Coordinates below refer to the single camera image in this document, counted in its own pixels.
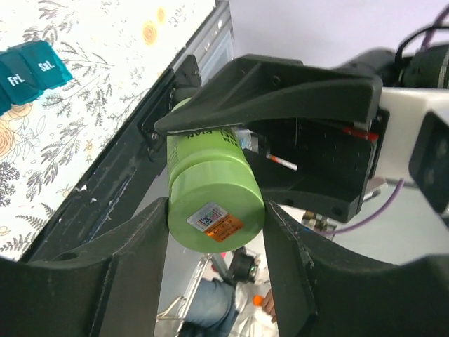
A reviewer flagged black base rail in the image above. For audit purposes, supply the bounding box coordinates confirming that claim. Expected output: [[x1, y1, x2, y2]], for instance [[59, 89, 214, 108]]
[[21, 55, 201, 263]]

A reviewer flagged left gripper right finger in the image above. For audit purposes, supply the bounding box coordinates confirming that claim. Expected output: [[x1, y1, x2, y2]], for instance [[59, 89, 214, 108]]
[[263, 201, 448, 336]]

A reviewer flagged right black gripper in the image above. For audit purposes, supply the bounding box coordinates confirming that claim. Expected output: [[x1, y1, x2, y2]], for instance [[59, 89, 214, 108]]
[[154, 55, 390, 223]]

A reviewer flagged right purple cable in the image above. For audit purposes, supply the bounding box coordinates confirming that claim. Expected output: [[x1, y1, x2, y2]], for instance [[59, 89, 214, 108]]
[[319, 0, 449, 235]]

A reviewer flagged green pill bottle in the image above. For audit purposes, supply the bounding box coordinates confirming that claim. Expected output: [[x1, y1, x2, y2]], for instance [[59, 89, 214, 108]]
[[166, 98, 266, 253]]

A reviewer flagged floral table mat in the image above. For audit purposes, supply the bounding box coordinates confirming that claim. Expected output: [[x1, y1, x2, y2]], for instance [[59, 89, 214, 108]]
[[1, 1, 215, 260]]

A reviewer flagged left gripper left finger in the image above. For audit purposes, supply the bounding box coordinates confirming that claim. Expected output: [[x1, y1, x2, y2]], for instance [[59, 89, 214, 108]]
[[1, 198, 168, 336]]

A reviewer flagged teal weekly pill organizer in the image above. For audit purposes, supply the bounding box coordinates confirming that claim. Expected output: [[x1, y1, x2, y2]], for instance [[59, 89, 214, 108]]
[[0, 40, 73, 114]]

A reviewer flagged person in jeans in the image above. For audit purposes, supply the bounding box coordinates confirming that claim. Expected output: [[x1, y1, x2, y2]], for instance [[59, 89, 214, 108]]
[[179, 277, 279, 336]]

